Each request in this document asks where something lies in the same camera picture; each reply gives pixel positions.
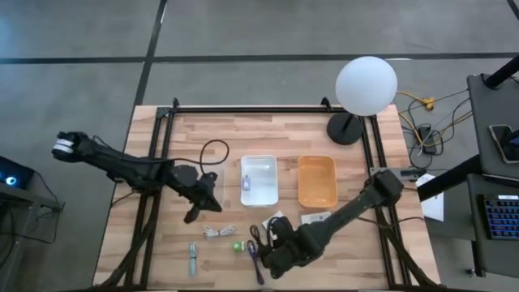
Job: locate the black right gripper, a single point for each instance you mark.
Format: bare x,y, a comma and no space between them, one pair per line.
288,253

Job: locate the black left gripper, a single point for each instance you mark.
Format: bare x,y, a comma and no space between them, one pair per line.
194,184

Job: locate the grey box green side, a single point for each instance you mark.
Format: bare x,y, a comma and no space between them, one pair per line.
315,217

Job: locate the small green white adapter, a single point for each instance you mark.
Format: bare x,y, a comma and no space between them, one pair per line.
238,246

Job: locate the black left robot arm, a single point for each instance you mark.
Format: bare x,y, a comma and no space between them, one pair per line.
121,164

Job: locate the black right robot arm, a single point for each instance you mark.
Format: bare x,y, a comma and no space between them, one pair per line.
353,207

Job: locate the white plastic bin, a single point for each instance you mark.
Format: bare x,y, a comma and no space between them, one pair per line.
261,196

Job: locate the orange plastic bin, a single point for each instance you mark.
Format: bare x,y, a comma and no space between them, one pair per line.
317,182

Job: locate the white flat packet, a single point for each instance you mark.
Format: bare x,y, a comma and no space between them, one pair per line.
277,214

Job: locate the grey-green small tool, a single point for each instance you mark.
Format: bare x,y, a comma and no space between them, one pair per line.
193,259

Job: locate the small purple item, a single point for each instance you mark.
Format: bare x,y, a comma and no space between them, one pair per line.
246,183

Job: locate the grey metal mounting plate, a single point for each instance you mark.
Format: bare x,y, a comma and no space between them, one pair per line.
405,173

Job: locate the white paper sheet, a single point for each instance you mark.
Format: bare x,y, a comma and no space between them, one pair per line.
431,203

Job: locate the white globe lamp black base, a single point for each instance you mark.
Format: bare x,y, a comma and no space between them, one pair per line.
365,85

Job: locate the dark side stand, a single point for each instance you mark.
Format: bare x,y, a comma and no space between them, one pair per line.
28,203

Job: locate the black power adapter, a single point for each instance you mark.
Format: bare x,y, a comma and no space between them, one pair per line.
426,140

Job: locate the black desk leg bar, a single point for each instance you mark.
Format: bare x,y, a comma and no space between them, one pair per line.
450,178

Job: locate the black device blue light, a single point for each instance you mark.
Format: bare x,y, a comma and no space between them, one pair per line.
12,174

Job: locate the dark grey lower desk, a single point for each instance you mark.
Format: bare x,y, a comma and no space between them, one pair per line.
494,255

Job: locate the dark grey desk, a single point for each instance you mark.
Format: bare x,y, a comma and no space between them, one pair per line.
494,255
482,121

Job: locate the backlit blue keyboard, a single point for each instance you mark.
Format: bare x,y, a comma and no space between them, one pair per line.
503,218

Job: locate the black smartphone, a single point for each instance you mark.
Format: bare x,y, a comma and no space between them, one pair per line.
500,140

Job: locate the black slanted pole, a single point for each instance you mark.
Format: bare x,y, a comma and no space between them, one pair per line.
503,72

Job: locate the black aluminium rig frame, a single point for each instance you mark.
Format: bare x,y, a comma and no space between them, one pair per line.
263,109

